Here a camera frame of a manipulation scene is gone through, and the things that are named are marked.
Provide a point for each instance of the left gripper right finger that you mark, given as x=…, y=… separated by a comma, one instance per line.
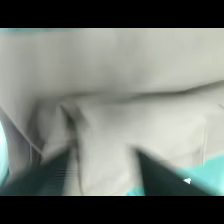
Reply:
x=160, y=181

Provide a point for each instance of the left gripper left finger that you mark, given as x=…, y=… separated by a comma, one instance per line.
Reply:
x=50, y=178

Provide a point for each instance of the grey garment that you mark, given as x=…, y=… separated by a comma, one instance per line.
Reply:
x=116, y=83

